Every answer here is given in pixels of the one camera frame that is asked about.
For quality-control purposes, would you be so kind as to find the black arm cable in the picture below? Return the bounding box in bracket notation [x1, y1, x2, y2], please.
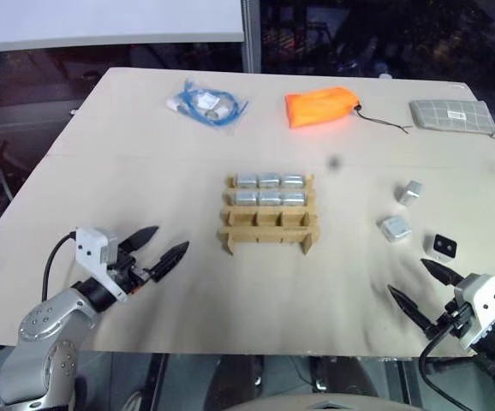
[417, 323, 495, 411]
[41, 230, 80, 303]

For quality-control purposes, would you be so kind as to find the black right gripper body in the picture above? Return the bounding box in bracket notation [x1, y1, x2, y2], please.
[426, 299, 474, 342]

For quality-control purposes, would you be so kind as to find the grey metal post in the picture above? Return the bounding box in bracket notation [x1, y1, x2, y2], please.
[240, 0, 266, 74]

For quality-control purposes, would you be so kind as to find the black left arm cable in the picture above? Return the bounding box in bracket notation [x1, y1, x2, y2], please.
[41, 230, 80, 303]

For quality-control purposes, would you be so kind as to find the white board panel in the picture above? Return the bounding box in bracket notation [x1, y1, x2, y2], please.
[0, 0, 247, 56]

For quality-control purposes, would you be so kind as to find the plastic bag with blue cable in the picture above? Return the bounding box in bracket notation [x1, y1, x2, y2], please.
[165, 77, 250, 138]

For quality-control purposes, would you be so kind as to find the wooden slotted rack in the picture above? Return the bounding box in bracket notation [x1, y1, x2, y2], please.
[217, 171, 321, 257]

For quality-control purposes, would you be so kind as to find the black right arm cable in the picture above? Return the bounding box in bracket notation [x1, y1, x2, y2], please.
[417, 323, 495, 411]

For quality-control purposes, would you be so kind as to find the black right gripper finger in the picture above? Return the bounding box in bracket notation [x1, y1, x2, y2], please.
[387, 284, 435, 333]
[420, 258, 465, 288]

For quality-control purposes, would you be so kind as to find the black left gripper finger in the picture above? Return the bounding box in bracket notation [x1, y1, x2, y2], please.
[121, 225, 161, 259]
[149, 241, 191, 283]

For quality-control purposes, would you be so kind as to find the orange drawstring pouch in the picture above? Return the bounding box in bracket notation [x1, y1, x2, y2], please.
[283, 86, 414, 135]

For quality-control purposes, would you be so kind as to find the grey checked fabric pouch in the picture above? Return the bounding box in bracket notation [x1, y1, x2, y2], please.
[409, 98, 495, 146]

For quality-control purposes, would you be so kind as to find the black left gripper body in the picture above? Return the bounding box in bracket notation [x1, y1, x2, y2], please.
[105, 243, 154, 296]

